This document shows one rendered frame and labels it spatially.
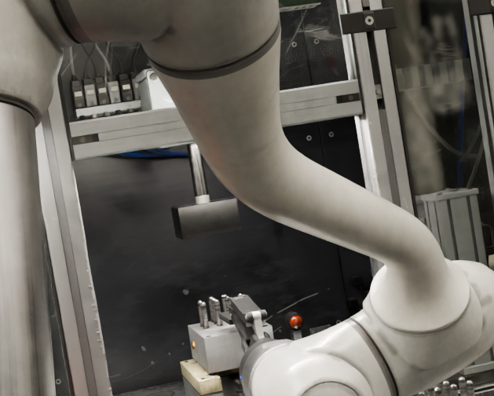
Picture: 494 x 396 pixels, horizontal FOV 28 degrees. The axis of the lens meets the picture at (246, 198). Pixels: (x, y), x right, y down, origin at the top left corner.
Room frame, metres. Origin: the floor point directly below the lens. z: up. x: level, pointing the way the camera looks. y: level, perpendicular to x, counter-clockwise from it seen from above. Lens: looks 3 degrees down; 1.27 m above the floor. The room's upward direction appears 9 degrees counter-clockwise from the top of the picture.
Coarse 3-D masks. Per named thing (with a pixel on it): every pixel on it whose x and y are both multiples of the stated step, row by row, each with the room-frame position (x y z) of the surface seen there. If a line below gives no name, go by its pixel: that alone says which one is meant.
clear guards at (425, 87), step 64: (320, 0) 1.24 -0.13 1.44; (384, 0) 1.25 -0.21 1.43; (448, 0) 1.27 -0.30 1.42; (64, 64) 1.16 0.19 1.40; (128, 64) 1.18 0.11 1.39; (320, 64) 1.23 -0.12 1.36; (448, 64) 1.27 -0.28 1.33; (128, 128) 1.18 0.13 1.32; (448, 128) 1.27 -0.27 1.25; (448, 192) 1.27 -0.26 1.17; (448, 256) 1.26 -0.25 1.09; (64, 384) 1.15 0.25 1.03
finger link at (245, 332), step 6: (234, 312) 1.28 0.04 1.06; (234, 318) 1.27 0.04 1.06; (240, 324) 1.25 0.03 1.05; (240, 330) 1.24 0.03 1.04; (246, 330) 1.24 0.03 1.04; (252, 330) 1.24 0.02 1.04; (240, 336) 1.24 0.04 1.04; (246, 336) 1.23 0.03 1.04; (246, 342) 1.21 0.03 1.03; (246, 348) 1.20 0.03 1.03
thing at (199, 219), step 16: (192, 144) 1.40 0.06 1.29; (192, 160) 1.40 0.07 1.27; (192, 176) 1.40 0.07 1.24; (208, 192) 1.41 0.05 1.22; (176, 208) 1.38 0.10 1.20; (192, 208) 1.37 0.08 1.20; (208, 208) 1.38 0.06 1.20; (224, 208) 1.38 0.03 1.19; (176, 224) 1.40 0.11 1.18; (192, 224) 1.37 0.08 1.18; (208, 224) 1.38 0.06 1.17; (224, 224) 1.38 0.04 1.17
